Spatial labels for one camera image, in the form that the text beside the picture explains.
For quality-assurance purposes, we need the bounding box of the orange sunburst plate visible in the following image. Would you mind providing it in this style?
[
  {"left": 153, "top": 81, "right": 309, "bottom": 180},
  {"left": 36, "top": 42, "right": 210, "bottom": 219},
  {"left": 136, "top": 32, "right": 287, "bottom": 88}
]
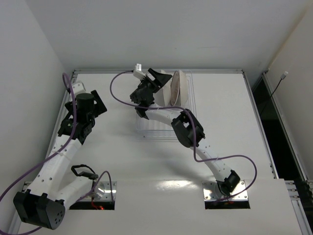
[{"left": 170, "top": 70, "right": 180, "bottom": 106}]

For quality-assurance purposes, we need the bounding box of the floral brown-rim plate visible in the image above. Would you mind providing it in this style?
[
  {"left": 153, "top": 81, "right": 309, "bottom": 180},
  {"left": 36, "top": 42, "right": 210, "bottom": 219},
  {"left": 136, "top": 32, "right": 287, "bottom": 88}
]
[
  {"left": 179, "top": 70, "right": 189, "bottom": 107},
  {"left": 154, "top": 82, "right": 171, "bottom": 107}
]

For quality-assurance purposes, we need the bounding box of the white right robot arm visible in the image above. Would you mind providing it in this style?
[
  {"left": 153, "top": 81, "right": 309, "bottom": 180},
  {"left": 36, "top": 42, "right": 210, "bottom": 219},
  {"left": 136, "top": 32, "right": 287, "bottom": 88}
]
[{"left": 130, "top": 65, "right": 240, "bottom": 196}]

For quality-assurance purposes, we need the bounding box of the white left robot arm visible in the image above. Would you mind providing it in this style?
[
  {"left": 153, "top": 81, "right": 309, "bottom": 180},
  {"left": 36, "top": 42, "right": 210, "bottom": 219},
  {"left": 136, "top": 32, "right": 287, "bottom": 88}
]
[{"left": 13, "top": 81, "right": 107, "bottom": 230}]

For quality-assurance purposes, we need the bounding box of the clear wire dish rack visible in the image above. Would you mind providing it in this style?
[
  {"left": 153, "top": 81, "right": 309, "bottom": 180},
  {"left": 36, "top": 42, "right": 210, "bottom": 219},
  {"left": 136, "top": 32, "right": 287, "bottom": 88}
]
[{"left": 136, "top": 70, "right": 197, "bottom": 141}]

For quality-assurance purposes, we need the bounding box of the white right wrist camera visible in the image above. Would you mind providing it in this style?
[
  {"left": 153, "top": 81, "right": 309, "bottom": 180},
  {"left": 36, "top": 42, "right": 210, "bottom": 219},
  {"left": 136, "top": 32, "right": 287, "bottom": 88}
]
[{"left": 133, "top": 63, "right": 147, "bottom": 81}]

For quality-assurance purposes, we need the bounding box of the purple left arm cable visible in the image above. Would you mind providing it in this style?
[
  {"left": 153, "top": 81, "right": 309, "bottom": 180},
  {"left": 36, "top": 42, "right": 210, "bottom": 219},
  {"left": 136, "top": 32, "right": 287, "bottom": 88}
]
[{"left": 0, "top": 72, "right": 113, "bottom": 235}]

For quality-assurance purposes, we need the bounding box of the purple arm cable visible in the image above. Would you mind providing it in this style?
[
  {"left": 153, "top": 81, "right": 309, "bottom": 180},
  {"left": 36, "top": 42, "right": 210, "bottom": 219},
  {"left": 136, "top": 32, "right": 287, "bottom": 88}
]
[
  {"left": 0, "top": 72, "right": 113, "bottom": 235},
  {"left": 109, "top": 70, "right": 258, "bottom": 204}
]

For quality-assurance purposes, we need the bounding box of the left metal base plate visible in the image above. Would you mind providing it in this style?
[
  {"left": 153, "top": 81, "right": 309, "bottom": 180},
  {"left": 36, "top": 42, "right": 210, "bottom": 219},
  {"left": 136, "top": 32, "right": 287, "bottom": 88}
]
[{"left": 77, "top": 181, "right": 117, "bottom": 202}]

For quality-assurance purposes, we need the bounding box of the metal base plate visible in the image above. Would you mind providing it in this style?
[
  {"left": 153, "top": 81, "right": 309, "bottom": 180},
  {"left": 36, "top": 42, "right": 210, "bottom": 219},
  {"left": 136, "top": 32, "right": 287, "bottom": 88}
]
[
  {"left": 77, "top": 181, "right": 117, "bottom": 202},
  {"left": 202, "top": 181, "right": 248, "bottom": 202}
]

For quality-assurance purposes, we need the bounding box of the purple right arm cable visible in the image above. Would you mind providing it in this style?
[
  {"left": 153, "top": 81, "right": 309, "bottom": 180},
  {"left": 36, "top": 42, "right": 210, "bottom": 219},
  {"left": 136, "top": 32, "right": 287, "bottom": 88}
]
[{"left": 109, "top": 70, "right": 258, "bottom": 204}]

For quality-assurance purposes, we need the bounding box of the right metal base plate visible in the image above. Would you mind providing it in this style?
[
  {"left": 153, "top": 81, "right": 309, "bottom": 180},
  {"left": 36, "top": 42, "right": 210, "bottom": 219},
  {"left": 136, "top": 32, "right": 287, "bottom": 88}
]
[{"left": 202, "top": 181, "right": 248, "bottom": 202}]

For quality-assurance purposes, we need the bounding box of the black cable with white plug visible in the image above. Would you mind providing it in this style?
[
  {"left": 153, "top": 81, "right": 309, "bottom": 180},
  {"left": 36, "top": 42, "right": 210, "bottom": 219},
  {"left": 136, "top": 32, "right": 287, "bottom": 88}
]
[{"left": 259, "top": 70, "right": 289, "bottom": 116}]

